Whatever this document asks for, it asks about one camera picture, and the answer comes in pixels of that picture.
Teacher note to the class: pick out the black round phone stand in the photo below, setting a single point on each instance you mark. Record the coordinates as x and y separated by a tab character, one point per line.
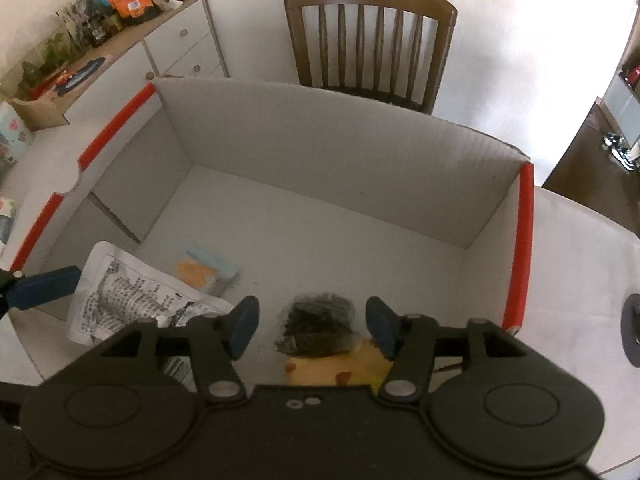
632	325

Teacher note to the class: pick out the white sideboard cabinet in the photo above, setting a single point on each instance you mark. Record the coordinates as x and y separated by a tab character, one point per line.
170	45

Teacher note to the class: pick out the orange light-blue packet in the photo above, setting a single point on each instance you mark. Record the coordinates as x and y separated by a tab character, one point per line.
197	272

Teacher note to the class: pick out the white printed snack packet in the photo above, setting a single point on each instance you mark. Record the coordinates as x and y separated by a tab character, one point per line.
125	295

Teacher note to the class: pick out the red cardboard box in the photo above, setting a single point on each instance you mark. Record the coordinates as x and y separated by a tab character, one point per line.
325	160

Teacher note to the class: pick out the clear packet of black tea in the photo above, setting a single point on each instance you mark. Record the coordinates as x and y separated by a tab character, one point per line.
315	325

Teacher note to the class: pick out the glass plant tank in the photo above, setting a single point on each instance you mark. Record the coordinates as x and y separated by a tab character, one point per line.
50	55

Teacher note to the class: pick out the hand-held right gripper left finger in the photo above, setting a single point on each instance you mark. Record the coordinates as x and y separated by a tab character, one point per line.
245	325

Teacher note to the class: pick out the floral tin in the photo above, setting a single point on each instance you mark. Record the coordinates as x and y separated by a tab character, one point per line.
12	140

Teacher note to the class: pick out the dark blue pad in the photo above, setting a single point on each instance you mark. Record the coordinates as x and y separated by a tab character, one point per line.
80	74

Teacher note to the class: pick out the grey wall cabinet unit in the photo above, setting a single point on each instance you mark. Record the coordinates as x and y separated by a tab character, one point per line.
627	105

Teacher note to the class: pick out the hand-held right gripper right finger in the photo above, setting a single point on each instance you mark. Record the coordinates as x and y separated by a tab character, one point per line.
380	327

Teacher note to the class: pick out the yellow spotted packet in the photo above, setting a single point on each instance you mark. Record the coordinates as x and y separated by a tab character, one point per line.
330	370

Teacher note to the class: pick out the pair of dark sneakers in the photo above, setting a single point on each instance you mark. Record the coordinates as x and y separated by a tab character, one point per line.
620	147

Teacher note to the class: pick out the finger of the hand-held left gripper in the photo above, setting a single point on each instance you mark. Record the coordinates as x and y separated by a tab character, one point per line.
45	286

